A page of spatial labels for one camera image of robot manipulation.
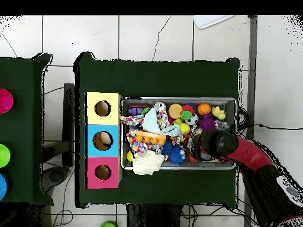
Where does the dark green table cloth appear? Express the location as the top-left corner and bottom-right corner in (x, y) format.
(0, 53), (54, 205)
(74, 51), (241, 209)

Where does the small soccer ball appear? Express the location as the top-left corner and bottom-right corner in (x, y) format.
(185, 112), (199, 126)

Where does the purple building block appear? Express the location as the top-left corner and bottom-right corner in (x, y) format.
(127, 107), (144, 116)

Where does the orange mini basketball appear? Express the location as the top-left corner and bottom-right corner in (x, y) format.
(197, 102), (212, 116)

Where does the yellow duck toy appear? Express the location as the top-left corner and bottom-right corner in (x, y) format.
(211, 105), (226, 121)

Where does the wooden box with three holes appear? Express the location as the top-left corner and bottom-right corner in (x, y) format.
(84, 91), (123, 190)

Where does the white plastic tray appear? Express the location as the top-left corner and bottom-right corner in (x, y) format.
(192, 15), (235, 30)

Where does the blue bowl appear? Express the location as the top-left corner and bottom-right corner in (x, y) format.
(0, 173), (8, 201)

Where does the cream waffle cloth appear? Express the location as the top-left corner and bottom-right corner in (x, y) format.
(131, 150), (166, 176)

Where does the black cable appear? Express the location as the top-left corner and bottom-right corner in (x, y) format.
(237, 123), (303, 131)

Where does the colourful dotted cloth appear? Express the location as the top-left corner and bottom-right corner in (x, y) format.
(119, 101), (170, 158)

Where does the grey round base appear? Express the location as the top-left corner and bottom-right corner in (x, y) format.
(42, 165), (70, 192)

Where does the black metal stand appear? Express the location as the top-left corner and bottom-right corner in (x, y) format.
(62, 82), (75, 167)

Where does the purple spiky ball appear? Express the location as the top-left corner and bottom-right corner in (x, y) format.
(198, 114), (217, 132)

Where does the green bowl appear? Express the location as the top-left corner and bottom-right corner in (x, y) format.
(0, 144), (11, 168)

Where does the metal mesh bin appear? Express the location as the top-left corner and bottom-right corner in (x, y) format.
(120, 96), (238, 170)

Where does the pink bowl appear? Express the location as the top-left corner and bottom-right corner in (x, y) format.
(0, 88), (14, 114)

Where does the orange building block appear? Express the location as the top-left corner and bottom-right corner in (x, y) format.
(135, 130), (167, 146)

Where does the orange foam disc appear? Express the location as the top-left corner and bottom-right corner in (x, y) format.
(167, 103), (183, 119)

